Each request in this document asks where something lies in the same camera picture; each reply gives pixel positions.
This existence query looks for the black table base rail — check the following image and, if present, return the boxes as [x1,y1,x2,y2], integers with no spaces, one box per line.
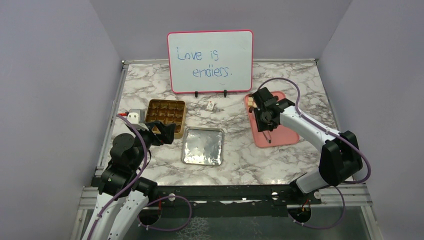
[130,179,321,218]

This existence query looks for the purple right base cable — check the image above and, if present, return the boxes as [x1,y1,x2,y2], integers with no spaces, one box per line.
[287,186,347,231]

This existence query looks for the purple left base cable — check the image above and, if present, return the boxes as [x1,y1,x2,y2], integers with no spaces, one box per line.
[136,194,193,233]

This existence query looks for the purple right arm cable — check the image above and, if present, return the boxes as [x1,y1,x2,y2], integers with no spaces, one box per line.
[256,77,372,185]

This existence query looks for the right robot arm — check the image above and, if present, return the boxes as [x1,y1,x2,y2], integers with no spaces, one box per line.
[251,87,363,204]

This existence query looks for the small white card box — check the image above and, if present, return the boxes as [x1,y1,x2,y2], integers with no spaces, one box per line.
[206,101,215,111]

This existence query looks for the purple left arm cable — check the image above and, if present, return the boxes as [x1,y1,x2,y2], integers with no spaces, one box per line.
[86,114,149,240]

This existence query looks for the chocolate pile on tray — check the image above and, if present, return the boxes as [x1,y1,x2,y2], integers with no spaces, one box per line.
[247,96,256,110]

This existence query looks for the pink silicone tongs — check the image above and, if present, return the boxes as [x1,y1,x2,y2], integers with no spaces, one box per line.
[262,130,272,144]

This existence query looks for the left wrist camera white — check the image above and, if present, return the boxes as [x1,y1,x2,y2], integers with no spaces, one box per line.
[125,108,149,131]

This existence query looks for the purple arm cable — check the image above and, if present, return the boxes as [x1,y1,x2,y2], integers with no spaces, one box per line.
[256,77,372,185]
[86,114,149,240]

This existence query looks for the gold chocolate box tray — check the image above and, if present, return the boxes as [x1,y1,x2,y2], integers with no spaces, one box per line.
[145,99,187,139]

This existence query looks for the pink-framed whiteboard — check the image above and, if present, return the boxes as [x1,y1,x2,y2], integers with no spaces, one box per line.
[167,29,254,94]

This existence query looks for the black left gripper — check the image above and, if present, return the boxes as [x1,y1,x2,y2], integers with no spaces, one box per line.
[130,120,176,170]

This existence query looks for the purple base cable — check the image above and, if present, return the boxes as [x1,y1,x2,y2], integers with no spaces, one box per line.
[287,186,347,231]
[136,194,193,233]

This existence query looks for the pink plastic tray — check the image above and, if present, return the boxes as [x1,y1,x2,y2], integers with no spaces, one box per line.
[243,94,300,148]

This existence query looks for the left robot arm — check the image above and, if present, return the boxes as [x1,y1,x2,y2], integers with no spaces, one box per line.
[82,120,177,240]

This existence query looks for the silver tin lid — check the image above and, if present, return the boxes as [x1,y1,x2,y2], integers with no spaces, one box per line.
[181,127,225,166]

